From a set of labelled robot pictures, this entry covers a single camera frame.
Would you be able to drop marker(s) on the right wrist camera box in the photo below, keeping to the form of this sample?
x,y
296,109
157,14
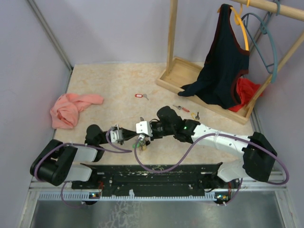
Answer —
x,y
143,129

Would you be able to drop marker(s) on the key with yellow ring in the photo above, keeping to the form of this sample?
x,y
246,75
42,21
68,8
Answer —
x,y
195,116

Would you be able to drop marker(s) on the key with long red tag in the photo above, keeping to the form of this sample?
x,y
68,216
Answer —
x,y
181,108

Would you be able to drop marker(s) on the grey wall corner rail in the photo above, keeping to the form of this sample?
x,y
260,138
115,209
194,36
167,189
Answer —
x,y
49,33

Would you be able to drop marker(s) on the red cloth in rack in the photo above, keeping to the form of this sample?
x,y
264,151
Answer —
x,y
245,90

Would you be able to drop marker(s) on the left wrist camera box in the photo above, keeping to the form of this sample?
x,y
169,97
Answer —
x,y
116,135

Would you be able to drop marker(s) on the dark navy tank top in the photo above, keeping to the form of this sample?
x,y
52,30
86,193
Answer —
x,y
225,63

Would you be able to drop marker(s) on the wooden clothes rack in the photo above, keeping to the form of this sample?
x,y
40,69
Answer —
x,y
180,71

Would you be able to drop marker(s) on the yellow clothes hanger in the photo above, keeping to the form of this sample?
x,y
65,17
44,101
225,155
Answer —
x,y
238,21

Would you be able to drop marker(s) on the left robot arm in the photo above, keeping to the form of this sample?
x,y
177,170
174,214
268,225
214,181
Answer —
x,y
60,162

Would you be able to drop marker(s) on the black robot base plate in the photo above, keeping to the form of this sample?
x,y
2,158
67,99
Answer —
x,y
186,182

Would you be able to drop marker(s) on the pink crumpled cloth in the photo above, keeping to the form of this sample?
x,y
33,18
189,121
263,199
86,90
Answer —
x,y
66,110

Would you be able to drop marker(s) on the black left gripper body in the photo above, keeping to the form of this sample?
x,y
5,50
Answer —
x,y
104,139

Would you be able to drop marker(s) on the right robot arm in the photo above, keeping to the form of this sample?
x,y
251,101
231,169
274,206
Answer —
x,y
255,155

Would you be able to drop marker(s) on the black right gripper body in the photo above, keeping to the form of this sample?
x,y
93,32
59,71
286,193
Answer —
x,y
159,130

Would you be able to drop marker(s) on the blue-grey clothes hanger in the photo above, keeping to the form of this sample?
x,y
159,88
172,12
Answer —
x,y
263,42

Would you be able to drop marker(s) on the large keyring with coloured tags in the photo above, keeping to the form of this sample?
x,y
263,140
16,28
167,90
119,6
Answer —
x,y
141,145

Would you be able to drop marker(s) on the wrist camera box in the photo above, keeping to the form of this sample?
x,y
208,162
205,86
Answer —
x,y
143,129
116,135

